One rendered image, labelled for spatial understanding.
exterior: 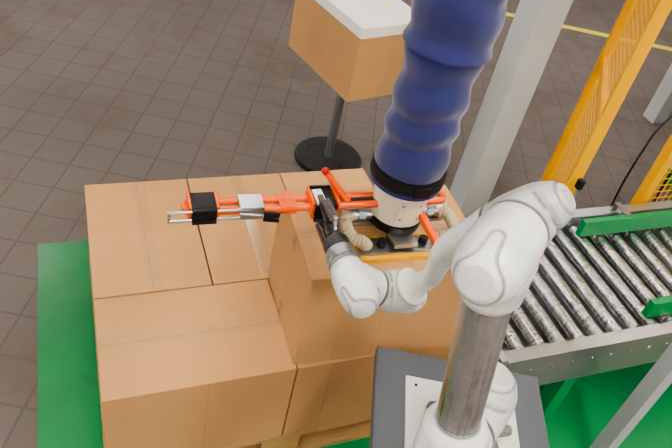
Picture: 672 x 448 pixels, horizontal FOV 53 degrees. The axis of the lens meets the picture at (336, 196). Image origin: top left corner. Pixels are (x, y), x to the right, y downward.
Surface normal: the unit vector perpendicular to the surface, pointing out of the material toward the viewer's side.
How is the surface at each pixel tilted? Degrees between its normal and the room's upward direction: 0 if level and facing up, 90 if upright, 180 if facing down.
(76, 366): 0
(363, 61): 90
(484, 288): 83
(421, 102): 75
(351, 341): 90
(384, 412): 0
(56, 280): 0
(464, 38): 99
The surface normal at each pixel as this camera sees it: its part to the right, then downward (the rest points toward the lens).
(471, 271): -0.51, 0.41
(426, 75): -0.44, 0.66
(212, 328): 0.18, -0.76
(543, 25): 0.31, 0.64
